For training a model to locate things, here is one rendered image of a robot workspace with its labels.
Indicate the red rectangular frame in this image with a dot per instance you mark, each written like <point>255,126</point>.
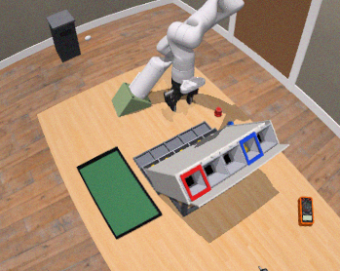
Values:
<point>187,188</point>

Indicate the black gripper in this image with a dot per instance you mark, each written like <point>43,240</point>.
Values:
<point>174,95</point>

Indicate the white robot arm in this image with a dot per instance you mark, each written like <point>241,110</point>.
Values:
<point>180,37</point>

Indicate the blue square frame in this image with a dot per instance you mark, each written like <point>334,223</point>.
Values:
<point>242,146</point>

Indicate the orange digital multimeter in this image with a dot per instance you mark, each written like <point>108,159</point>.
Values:
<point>305,211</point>

